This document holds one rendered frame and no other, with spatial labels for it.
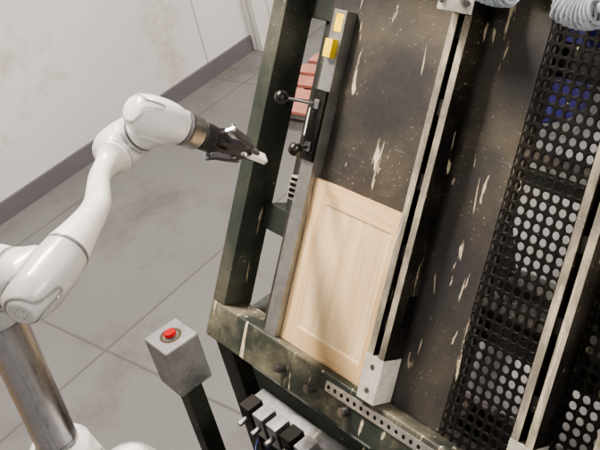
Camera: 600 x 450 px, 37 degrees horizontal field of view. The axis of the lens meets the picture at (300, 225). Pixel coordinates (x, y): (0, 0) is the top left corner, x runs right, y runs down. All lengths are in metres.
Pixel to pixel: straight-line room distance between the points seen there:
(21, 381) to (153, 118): 0.67
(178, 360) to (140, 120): 0.84
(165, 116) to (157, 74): 4.03
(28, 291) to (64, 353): 2.58
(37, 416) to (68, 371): 2.14
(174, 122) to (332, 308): 0.70
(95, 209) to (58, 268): 0.19
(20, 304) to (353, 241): 0.97
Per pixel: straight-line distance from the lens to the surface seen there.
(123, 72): 5.99
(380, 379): 2.31
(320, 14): 2.63
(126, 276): 4.70
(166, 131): 2.17
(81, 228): 1.90
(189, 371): 2.73
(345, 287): 2.43
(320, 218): 2.49
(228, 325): 2.77
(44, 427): 2.15
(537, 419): 2.04
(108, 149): 2.24
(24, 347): 2.03
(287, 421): 2.57
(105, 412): 3.97
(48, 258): 1.83
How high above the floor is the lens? 2.60
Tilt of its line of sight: 34 degrees down
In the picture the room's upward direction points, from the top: 14 degrees counter-clockwise
